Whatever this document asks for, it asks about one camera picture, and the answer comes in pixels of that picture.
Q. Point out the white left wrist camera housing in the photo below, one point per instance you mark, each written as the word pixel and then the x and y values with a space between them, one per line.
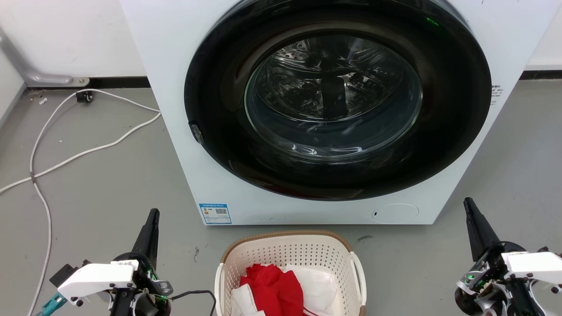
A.
pixel 96 277

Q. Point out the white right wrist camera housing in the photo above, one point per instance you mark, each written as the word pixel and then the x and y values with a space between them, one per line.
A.
pixel 533 262

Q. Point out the red cloth garment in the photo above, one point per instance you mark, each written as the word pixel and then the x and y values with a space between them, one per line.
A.
pixel 274 289

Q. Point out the white front-load washing machine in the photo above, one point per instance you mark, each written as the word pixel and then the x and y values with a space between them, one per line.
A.
pixel 175 131

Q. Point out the small white cloth piece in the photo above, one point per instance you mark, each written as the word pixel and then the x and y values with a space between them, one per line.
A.
pixel 243 303

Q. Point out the blue white energy label sticker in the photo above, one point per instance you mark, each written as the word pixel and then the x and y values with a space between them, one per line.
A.
pixel 215 213

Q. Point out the cream perforated laundry basket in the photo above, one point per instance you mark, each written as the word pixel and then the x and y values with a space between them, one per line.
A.
pixel 290 250

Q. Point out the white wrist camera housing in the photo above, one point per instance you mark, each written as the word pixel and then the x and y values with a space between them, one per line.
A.
pixel 533 262
pixel 96 277

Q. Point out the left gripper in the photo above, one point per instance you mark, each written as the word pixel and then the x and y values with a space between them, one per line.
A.
pixel 145 289

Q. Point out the round white washer filter cover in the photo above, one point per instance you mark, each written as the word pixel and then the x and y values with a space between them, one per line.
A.
pixel 396 213

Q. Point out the white cloth garment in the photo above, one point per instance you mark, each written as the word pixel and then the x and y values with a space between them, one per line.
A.
pixel 318 285

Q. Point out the grey metal pipe with bracket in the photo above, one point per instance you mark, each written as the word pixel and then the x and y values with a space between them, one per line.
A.
pixel 26 70

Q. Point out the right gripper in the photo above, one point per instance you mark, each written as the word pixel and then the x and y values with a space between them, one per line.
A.
pixel 487 289

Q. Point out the black round washer door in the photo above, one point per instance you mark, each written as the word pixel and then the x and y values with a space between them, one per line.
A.
pixel 219 87

